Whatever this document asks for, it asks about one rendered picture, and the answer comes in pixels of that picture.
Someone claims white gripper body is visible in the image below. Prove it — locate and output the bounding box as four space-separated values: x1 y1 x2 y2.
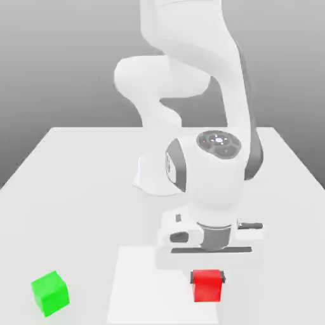
155 245 255 272

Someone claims small green cube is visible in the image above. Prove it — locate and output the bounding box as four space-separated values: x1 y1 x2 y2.
30 270 71 318

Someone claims small red cube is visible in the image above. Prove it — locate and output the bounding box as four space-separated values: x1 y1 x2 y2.
192 269 225 303

